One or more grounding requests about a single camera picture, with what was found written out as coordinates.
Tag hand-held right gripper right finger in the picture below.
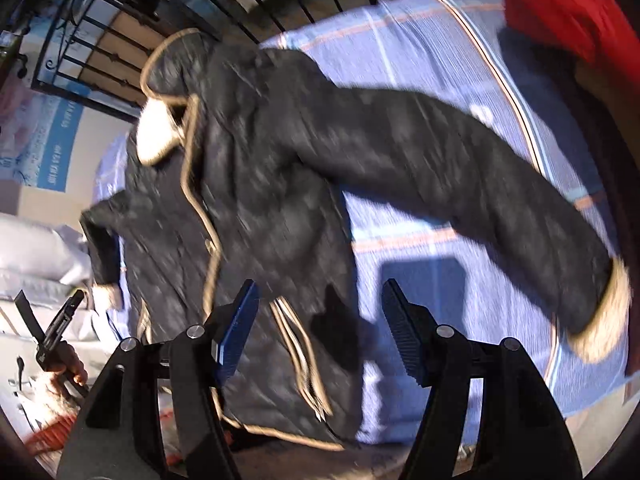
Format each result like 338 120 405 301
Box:
381 279 584 480

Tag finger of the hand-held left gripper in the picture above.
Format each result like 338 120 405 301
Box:
36 290 86 372
15 292 42 343

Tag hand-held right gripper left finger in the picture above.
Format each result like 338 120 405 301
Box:
57 280 261 480

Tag black quilted jacket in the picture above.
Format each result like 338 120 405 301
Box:
80 27 632 451

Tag person's left hand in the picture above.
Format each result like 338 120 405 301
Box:
49 339 90 397

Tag white pillow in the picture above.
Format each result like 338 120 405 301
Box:
0 212 93 301

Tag orange cloth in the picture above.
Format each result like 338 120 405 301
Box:
22 407 78 458

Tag blue striped bed sheet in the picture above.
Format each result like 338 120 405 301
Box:
92 0 631 446

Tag red cloth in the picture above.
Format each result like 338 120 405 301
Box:
497 0 636 91

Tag wall poster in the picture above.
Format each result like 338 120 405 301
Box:
0 80 96 193

